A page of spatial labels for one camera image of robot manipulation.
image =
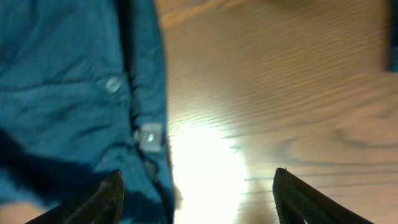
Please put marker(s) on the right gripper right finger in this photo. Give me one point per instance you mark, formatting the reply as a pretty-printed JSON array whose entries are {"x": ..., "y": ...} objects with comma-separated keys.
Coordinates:
[{"x": 297, "y": 202}]

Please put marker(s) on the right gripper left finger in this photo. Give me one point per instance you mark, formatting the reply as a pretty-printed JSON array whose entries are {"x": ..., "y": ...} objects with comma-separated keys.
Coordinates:
[{"x": 100, "y": 203}]

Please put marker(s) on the dark blue shorts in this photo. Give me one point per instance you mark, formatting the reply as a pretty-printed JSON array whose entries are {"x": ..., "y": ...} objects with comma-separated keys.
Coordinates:
[{"x": 83, "y": 93}]

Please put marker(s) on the folded navy garment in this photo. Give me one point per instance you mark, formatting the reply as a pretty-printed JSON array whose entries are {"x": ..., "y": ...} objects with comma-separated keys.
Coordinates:
[{"x": 393, "y": 36}]

